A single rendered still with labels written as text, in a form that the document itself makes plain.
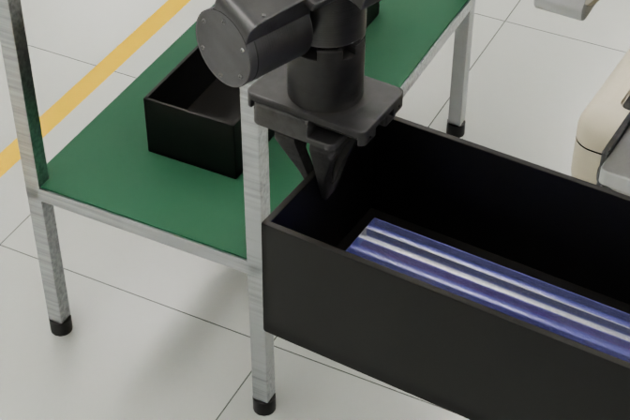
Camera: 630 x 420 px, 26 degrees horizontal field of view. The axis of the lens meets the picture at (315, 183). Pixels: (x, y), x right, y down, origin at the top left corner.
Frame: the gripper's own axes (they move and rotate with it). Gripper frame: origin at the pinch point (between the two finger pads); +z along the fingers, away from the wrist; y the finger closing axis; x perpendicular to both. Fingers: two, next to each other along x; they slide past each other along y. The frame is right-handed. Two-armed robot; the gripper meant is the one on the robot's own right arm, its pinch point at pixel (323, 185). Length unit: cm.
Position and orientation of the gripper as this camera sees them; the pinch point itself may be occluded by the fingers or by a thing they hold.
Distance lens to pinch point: 107.8
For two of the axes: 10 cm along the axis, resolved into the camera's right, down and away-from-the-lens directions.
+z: -0.1, 7.8, 6.3
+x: 5.1, -5.4, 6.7
